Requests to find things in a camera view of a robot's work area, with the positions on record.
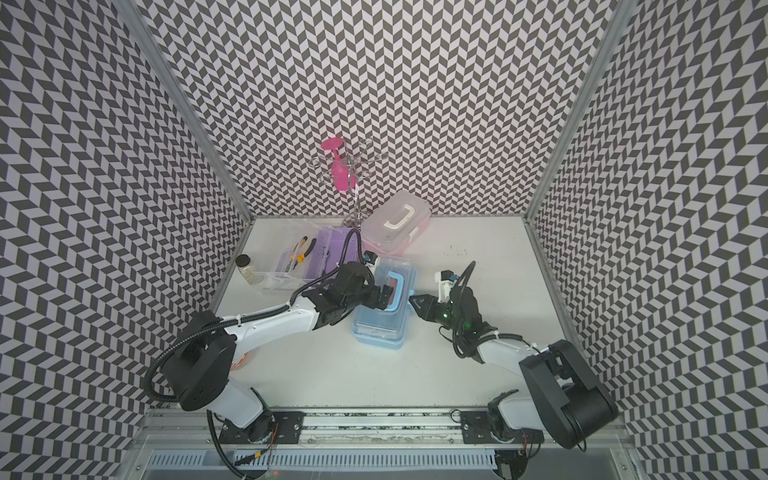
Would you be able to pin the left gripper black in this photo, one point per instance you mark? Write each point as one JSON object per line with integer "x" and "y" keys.
{"x": 386, "y": 296}

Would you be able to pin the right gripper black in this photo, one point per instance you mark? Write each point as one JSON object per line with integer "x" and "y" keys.
{"x": 427, "y": 308}

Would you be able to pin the blue toolbox clear lid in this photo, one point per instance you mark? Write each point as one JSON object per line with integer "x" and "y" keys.
{"x": 385, "y": 325}

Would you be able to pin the pink toolbox clear lid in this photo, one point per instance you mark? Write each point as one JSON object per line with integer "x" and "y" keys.
{"x": 396, "y": 224}

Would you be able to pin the purple toolbox clear lid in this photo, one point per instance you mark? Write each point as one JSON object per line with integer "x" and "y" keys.
{"x": 288, "y": 253}

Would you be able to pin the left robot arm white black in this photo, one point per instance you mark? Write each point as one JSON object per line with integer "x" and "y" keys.
{"x": 194, "y": 372}

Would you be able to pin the yellow black pliers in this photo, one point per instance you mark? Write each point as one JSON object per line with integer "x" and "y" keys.
{"x": 302, "y": 250}

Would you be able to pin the pink cup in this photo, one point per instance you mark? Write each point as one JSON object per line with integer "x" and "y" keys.
{"x": 342, "y": 174}

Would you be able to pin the small glass jar black lid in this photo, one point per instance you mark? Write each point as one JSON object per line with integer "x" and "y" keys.
{"x": 247, "y": 269}

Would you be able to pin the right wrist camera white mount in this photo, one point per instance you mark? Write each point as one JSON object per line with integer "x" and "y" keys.
{"x": 446, "y": 280}

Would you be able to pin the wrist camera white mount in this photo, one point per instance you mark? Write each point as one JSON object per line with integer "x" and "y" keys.
{"x": 370, "y": 259}
{"x": 446, "y": 280}

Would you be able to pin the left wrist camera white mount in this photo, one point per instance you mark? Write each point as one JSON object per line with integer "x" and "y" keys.
{"x": 370, "y": 259}

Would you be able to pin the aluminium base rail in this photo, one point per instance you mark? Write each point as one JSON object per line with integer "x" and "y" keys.
{"x": 369, "y": 443}

